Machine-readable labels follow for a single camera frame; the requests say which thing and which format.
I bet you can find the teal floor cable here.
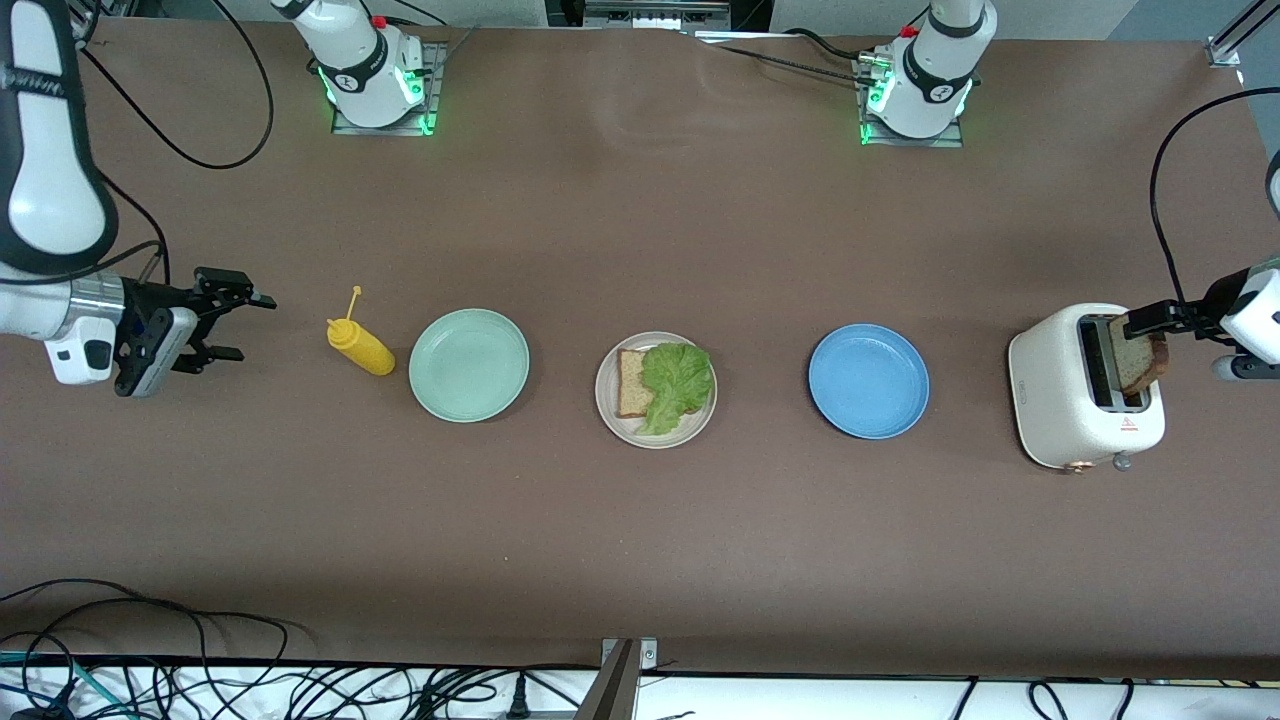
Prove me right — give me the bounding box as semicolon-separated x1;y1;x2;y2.
0;650;131;720

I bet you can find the black corrugated base cable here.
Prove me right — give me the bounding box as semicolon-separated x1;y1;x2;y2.
700;30;881;86

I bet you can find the mint green plate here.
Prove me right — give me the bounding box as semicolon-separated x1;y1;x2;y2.
408;308;531;424

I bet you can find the dark metal beam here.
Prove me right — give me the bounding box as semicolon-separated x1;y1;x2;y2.
575;640;641;720

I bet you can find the black looped floor cable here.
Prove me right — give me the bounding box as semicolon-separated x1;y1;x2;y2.
0;578;291;666

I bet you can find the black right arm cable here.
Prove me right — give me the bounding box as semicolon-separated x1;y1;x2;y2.
60;0;277;293

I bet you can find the green lettuce leaf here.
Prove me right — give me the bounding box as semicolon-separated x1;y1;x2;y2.
637;341;716;437

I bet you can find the yellow mustard squeeze bottle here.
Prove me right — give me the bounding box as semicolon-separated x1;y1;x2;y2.
326;286;397;378

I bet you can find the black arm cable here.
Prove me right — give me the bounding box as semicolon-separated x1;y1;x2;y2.
60;0;277;293
1149;87;1280;309

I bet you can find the blue plate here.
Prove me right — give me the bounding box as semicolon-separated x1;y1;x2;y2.
808;322;931;441

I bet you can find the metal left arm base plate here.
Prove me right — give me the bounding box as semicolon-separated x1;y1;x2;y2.
853;55;966;149

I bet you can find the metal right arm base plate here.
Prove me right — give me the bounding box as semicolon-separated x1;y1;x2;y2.
330;40;448;136

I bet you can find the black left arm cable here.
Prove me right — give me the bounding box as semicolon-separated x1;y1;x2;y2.
1149;87;1280;309

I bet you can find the grey metal equipment frame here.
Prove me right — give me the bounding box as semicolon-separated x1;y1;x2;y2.
545;0;731;31

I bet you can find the beige plate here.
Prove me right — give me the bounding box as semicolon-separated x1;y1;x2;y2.
595;331;719;450

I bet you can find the small aluminium corner bracket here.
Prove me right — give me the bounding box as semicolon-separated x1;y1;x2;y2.
600;637;659;673

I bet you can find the white two-slot toaster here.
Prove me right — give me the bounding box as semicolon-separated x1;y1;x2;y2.
1008;303;1168;473

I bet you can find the brown bread slice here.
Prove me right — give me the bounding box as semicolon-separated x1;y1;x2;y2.
1108;308;1169;398
616;347;706;418

